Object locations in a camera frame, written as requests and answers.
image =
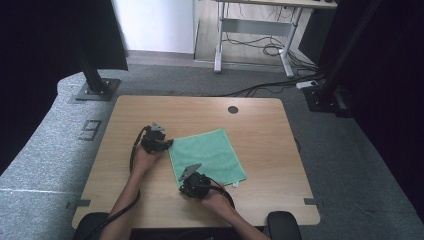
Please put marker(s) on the person's left hand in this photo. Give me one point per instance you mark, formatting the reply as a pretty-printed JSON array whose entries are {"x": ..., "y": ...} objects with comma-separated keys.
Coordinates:
[{"x": 145, "y": 162}]

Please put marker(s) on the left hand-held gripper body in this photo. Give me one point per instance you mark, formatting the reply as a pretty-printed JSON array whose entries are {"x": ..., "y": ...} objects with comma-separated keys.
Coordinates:
[{"x": 152, "y": 141}]

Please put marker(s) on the person's right hand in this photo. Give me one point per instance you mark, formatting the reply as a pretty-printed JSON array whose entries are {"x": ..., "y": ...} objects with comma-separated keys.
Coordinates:
[{"x": 216, "y": 202}]

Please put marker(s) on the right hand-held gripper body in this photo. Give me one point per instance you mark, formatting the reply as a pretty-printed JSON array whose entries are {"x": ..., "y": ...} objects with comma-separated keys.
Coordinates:
[{"x": 197, "y": 185}]

